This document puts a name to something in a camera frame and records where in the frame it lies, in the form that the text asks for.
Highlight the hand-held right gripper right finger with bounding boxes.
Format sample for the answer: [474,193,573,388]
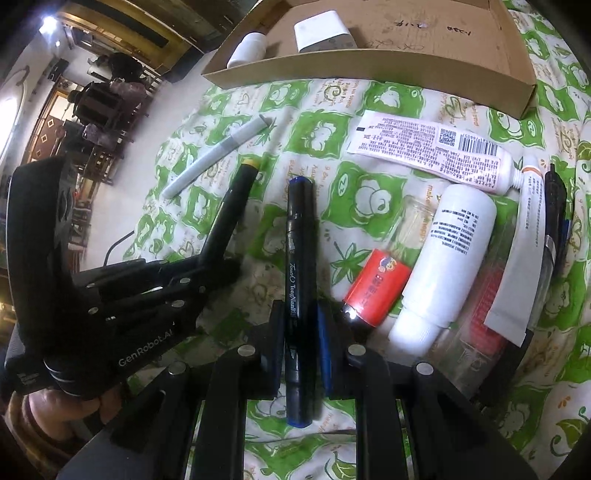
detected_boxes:
[316,305,541,480]

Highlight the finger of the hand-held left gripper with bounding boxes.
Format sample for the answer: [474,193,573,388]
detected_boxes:
[74,256,208,301]
[90,261,242,335]

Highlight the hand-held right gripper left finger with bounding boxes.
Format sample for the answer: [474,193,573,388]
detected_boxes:
[55,300,287,480]

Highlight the black marker with yellow end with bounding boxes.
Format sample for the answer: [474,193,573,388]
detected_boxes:
[201,158,265,278]

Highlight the black marker with blue ends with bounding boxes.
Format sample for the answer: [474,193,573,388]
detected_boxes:
[283,175,321,428]

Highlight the clear case with red item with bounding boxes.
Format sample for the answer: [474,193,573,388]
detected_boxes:
[434,217,522,384]

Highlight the tall white bottle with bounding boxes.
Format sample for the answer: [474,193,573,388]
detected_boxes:
[388,184,498,356]

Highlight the blue pen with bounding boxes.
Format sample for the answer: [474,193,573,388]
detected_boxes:
[560,217,576,259]

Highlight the black and silver pen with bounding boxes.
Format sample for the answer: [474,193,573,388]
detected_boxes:
[526,171,568,324]

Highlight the cardboard box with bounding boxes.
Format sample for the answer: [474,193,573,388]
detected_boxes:
[201,0,539,116]

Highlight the person's left hand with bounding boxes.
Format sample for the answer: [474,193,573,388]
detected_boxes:
[9,385,127,460]

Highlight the red label glass bottle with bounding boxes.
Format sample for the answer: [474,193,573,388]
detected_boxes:
[342,194,437,329]

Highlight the grey pen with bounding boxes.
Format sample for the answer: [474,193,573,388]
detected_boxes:
[161,115,276,199]

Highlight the oval ceiling light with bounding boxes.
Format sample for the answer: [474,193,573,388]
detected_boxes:
[0,88,24,153]

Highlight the green and white printed blanket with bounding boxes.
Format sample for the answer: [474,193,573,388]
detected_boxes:
[88,0,591,480]

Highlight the dark wooden chairs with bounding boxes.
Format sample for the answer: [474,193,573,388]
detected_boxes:
[67,52,155,185]

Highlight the small white tube orange cap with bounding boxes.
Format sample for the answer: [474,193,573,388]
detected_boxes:
[482,154,550,347]

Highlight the large white printed tube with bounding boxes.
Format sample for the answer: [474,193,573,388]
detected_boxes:
[348,110,525,192]

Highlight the small white bottle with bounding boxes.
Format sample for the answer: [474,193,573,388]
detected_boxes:
[226,32,269,70]

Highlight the wooden cabinet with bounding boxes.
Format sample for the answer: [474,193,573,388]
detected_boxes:
[58,0,243,85]

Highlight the white charger plug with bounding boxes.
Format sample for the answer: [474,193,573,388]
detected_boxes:
[293,10,359,54]

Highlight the black cable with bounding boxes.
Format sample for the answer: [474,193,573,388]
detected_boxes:
[102,231,136,269]

